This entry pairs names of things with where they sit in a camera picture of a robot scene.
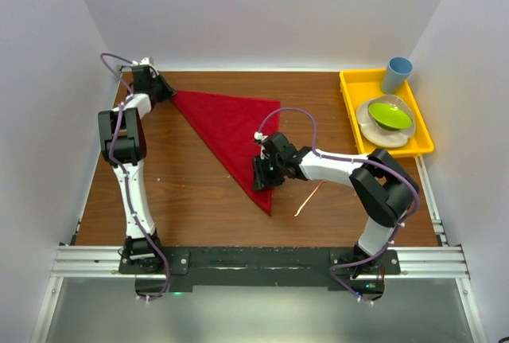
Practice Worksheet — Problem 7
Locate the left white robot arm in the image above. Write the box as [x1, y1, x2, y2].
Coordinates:
[98, 57, 176, 273]

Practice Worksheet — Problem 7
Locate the blue plastic cup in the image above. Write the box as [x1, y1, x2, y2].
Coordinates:
[381, 57, 414, 95]

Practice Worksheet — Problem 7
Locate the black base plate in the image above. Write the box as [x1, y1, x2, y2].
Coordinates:
[118, 245, 400, 294]

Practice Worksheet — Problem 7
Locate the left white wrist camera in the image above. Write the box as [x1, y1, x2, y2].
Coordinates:
[138, 57, 153, 65]

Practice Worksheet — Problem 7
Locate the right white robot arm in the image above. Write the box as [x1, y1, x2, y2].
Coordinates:
[252, 132, 419, 274]

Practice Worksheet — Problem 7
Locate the white plate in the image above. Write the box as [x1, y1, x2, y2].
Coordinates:
[356, 95, 416, 149]

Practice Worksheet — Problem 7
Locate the copper fork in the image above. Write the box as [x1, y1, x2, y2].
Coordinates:
[293, 181, 324, 217]

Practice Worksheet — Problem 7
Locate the aluminium frame rail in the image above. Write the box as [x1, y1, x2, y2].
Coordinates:
[50, 246, 470, 279]

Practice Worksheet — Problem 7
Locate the green bowl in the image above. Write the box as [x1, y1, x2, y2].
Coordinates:
[367, 103, 413, 131]

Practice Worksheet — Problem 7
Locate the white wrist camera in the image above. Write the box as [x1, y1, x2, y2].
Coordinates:
[254, 132, 267, 144]
[138, 57, 153, 65]

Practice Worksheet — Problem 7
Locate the red cloth napkin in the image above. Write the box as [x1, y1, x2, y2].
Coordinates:
[173, 91, 281, 215]

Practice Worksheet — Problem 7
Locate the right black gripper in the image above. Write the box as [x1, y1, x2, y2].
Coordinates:
[252, 154, 285, 192]

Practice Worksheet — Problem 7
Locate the yellow plastic tray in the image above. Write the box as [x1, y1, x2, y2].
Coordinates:
[339, 68, 434, 158]

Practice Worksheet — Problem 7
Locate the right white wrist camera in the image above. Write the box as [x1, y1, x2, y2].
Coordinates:
[254, 132, 267, 144]

